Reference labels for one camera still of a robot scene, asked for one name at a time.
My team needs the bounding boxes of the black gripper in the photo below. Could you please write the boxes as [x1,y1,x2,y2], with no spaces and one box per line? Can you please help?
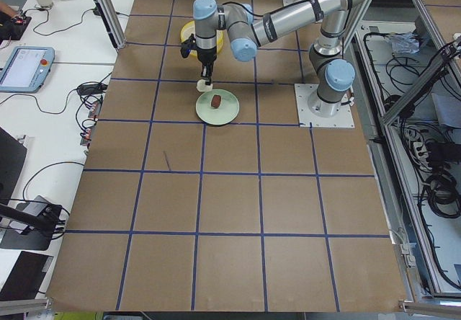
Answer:
[197,35,217,79]

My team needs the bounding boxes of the white steamed bun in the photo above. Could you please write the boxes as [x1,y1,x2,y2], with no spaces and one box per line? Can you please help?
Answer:
[196,79,213,92]

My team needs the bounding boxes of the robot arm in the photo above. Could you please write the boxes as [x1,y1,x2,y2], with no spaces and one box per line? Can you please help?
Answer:
[181,0,369,118]

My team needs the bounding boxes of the lower yellow steamer layer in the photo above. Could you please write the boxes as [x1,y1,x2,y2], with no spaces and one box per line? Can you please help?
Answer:
[180,21,224,58]

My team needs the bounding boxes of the brown bun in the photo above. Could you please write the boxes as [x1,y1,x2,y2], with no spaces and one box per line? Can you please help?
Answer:
[210,94,222,109]

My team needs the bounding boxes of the pale green plate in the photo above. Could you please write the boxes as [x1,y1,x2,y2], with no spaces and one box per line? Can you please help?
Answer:
[195,89,240,125]

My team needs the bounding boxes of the black power adapter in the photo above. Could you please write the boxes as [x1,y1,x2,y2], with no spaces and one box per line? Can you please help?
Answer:
[77,83,107,96]

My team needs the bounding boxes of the teach pendant tablet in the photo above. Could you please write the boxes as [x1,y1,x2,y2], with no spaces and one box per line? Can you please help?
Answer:
[1,46,55,94]

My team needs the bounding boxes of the aluminium frame post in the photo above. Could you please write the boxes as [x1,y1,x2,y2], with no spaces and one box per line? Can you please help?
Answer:
[93,0,126,50]

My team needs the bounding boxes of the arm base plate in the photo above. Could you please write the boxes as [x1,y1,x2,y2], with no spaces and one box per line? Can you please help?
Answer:
[294,84,355,129]

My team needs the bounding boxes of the black camera stand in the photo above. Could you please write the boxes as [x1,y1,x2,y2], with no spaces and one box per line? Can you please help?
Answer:
[1,196,66,251]

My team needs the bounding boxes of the black coiled cables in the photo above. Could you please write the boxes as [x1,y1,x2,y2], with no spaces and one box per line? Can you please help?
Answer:
[417,172,460,217]

